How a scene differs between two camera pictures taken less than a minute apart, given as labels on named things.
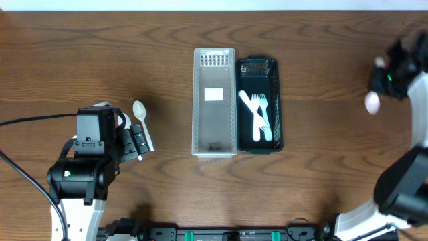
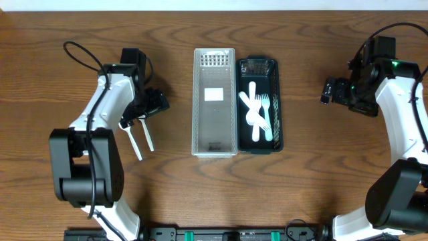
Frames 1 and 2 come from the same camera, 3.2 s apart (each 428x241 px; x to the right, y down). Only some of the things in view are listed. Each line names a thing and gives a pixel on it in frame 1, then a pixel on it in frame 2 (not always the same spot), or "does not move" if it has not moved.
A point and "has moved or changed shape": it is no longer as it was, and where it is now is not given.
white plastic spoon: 372,102 has moved or changed shape
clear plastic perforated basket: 214,104 does not move
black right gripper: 386,79 to 339,92
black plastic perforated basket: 259,74 does not move
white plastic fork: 260,120 does not move
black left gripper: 134,142 to 147,109
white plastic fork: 255,99 does not move
